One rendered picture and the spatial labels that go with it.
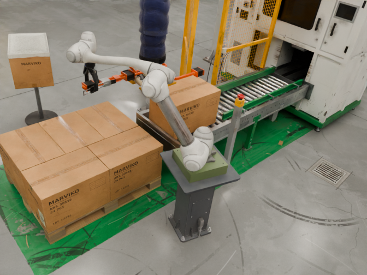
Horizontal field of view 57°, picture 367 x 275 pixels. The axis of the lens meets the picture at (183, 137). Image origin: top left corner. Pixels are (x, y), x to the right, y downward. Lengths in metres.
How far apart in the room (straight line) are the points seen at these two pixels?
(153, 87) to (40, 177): 1.33
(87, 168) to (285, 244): 1.92
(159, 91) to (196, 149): 0.49
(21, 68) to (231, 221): 2.69
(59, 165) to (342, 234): 2.71
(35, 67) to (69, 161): 1.32
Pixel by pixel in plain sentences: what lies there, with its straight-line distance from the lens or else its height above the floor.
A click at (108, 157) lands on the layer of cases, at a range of 3.09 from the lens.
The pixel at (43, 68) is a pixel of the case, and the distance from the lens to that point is 4.01.
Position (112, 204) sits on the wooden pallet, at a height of 0.09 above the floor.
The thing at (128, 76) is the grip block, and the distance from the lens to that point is 2.78.
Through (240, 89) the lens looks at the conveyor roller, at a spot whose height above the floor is 0.55.
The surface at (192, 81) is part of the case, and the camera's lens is 3.55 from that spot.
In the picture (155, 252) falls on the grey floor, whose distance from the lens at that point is 3.07.
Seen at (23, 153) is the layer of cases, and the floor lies 0.54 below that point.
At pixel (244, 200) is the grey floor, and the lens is 3.62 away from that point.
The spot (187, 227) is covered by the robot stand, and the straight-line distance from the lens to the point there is 3.08.
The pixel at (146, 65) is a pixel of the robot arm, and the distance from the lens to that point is 2.35.
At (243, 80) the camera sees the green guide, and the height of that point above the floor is 0.61.
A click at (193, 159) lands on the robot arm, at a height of 1.05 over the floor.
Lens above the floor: 2.52
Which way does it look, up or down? 36 degrees down
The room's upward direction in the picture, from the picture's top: 7 degrees clockwise
